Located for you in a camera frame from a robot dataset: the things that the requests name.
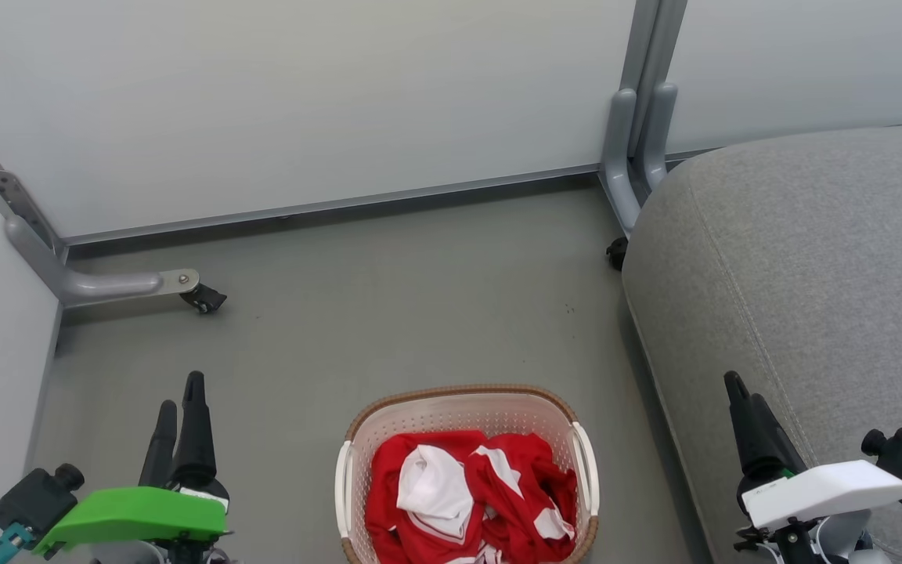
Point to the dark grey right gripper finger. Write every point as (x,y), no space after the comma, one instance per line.
(742,427)
(776,446)

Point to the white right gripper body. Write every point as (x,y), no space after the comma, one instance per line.
(827,489)

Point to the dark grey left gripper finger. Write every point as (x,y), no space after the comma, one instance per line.
(160,446)
(196,439)

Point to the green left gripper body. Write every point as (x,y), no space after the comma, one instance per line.
(138,513)

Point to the red basketball jersey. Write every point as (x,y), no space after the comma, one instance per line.
(420,493)

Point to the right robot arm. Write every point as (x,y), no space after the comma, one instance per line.
(842,536)

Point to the grey fabric sofa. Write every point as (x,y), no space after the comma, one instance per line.
(811,274)

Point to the black caster wheel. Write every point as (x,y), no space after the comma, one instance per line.
(617,254)
(204,298)

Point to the white plastic laundry basket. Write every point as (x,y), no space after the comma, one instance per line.
(459,411)

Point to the grey partition foot with caster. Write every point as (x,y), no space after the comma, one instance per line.
(20,200)

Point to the grey forked partition foot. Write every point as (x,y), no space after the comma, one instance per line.
(622,164)

